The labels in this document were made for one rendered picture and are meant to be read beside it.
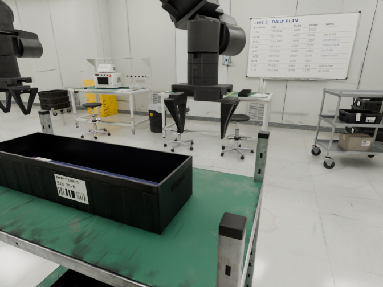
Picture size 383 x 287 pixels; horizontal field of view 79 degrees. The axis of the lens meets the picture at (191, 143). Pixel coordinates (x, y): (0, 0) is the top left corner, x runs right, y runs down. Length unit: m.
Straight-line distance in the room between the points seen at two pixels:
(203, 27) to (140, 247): 0.41
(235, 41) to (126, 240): 0.44
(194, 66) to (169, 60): 5.28
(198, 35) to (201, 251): 0.38
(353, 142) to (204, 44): 3.30
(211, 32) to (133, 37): 5.78
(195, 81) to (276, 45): 4.70
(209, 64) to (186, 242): 0.34
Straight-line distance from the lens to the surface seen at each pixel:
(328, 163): 3.45
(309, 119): 5.25
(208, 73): 0.42
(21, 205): 0.73
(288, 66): 5.09
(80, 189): 0.60
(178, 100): 0.47
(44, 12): 8.12
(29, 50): 0.84
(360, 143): 3.68
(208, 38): 0.42
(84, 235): 0.56
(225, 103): 0.41
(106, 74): 4.95
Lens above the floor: 1.28
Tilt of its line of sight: 19 degrees down
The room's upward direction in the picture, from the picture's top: straight up
